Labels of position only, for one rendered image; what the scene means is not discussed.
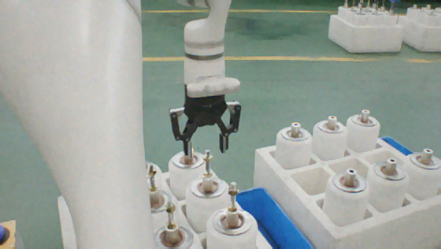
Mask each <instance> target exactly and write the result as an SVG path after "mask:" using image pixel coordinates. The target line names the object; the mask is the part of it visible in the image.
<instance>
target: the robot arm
mask: <svg viewBox="0 0 441 249"><path fill-rule="evenodd" d="M175 1H176V2H177V3H179V4H181V5H182V6H187V7H201V8H211V12H210V15H209V17H208V18H206V19H201V20H194V21H191V22H189V23H187V24H186V26H185V28H184V49H185V61H184V83H185V104H184V106H183V108H180V109H177V110H175V109H174V108H170V109H169V116H170V120H171V125H172V132H173V135H174V137H175V140H176V141H180V140H181V141H183V151H184V153H185V155H186V156H188V158H189V159H190V158H192V155H191V141H190V140H191V137H192V135H193V134H194V133H195V131H196V129H197V127H199V128H201V127H204V126H207V125H208V126H213V125H215V124H217V127H218V128H219V129H220V133H219V149H220V152H221V153H222V154H225V151H226V150H227V149H228V136H229V135H230V134H232V133H237V132H238V128H239V118H240V112H241V105H240V104H238V103H237V101H236V100H234V101H232V102H225V100H224V98H225V95H227V94H233V93H237V92H239V86H240V82H239V81H238V80H237V79H235V78H227V77H225V64H224V29H225V24H226V20H227V16H228V11H229V8H230V5H231V3H232V0H175ZM142 29H143V28H142V16H141V4H140V0H0V92H1V94H2V97H3V98H4V99H5V101H6V103H7V104H8V106H9V108H10V109H11V111H12V112H13V113H14V116H15V117H16V118H17V120H18V121H19V122H20V125H21V126H22V128H24V130H25V131H26V133H27V134H28V136H29V137H30V139H31V141H32V142H33V143H34V145H35V146H36V147H37V149H38V150H39V153H40V154H41V156H42V158H43V160H44V161H45V163H46V164H47V167H48V169H49V170H50V172H51V174H52V176H53V178H54V179H55V181H56V183H57V185H58V187H59V189H60V192H61V194H62V196H63V198H64V200H65V203H66V206H67V207H68V209H69V212H70V214H71V217H72V222H73V224H74V228H75V231H76V237H77V243H78V245H79V248H80V249H157V248H156V246H155V240H154V228H153V221H152V215H151V208H150V195H149V188H148V181H147V176H146V164H145V155H144V143H143V105H142V86H143V57H142ZM226 109H228V112H229V113H230V117H229V123H228V126H226V127H225V125H224V123H223V121H222V120H221V117H222V115H223V114H224V112H225V111H226ZM183 114H185V116H186V117H187V121H186V124H185V129H184V131H183V132H181V131H180V125H179V121H180V120H181V119H182V116H183Z"/></svg>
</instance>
